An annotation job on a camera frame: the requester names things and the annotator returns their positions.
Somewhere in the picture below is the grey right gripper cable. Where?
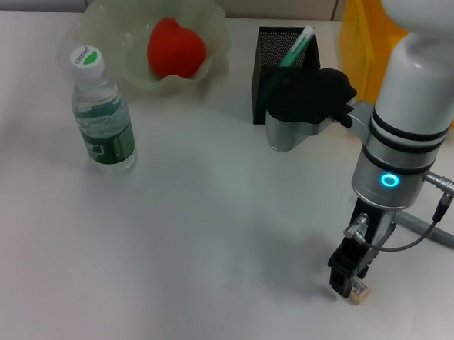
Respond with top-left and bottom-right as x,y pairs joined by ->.
341,166 -> 454,256

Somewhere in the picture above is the beige eraser with barcode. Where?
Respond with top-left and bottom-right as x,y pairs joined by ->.
348,279 -> 371,306

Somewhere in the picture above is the clear green-label water bottle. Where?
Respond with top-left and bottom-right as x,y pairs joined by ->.
62,43 -> 145,176

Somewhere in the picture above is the black mesh pen holder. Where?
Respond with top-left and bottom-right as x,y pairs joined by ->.
249,24 -> 323,129

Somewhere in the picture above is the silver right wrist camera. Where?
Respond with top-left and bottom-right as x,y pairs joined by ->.
264,64 -> 377,158

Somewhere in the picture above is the red-orange toy fruit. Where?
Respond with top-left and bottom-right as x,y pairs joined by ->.
145,16 -> 209,81

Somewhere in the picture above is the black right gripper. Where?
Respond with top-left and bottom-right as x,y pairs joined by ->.
326,198 -> 398,302

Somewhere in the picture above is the translucent green fruit plate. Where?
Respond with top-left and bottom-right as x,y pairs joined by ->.
74,0 -> 235,104

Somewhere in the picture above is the mint green pen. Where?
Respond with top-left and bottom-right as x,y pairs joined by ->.
278,24 -> 316,70

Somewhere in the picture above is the yellow plastic storage bin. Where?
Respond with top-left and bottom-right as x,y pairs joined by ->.
333,0 -> 454,131

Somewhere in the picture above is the grey marker pen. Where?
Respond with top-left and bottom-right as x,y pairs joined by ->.
393,211 -> 454,250

